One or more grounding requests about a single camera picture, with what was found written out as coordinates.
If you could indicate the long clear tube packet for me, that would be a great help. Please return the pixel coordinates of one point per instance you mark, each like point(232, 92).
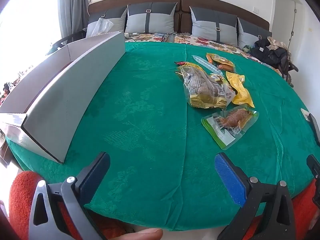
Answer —
point(203, 63)

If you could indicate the pile of black clothes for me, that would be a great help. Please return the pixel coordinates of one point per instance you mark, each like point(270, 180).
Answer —
point(270, 51)

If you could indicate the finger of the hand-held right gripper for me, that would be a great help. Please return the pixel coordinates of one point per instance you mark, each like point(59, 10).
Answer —
point(315, 170)
point(315, 127)

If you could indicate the small red snack packet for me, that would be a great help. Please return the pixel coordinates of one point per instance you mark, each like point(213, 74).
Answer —
point(180, 63)

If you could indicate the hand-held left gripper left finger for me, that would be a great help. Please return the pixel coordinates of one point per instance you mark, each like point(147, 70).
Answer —
point(96, 172)

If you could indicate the person's left hand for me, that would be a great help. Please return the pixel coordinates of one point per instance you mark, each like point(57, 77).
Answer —
point(140, 234)

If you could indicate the grey curtain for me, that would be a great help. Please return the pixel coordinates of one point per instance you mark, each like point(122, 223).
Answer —
point(73, 7)

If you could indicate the white cardboard box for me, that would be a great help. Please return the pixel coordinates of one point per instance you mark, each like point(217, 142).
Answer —
point(75, 95)

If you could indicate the green-edged clear meat packet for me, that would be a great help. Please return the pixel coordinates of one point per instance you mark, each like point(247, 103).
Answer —
point(230, 122)

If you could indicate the yellow-edged sausage packet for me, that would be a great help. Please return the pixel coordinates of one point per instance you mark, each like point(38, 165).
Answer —
point(223, 63)

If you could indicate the white power strip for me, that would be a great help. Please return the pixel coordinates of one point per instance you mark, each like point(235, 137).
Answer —
point(131, 33)

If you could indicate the dark wooden chair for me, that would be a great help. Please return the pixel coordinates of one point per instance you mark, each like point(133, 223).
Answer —
point(65, 38)

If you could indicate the floral bedsheet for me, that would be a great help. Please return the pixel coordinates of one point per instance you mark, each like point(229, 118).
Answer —
point(200, 40)

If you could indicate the green blanket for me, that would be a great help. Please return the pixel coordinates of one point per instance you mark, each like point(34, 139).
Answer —
point(150, 120)

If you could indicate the grey pillow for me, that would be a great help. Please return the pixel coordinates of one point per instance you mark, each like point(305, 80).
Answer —
point(115, 21)
point(160, 21)
point(250, 33)
point(205, 27)

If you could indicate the yellow snack packet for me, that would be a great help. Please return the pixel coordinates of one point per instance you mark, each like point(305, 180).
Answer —
point(241, 92)

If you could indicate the large clear gold snack bag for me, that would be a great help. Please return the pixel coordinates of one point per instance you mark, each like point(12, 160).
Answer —
point(202, 87)

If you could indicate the clear plastic bag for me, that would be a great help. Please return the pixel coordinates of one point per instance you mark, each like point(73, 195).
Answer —
point(101, 26)

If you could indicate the brown padded headboard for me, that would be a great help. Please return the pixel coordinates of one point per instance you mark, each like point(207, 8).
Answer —
point(200, 1)

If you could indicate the small white brown snack packet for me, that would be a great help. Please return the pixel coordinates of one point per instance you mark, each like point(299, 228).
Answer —
point(305, 113)

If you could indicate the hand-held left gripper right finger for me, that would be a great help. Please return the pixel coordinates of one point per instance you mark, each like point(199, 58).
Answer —
point(228, 177)

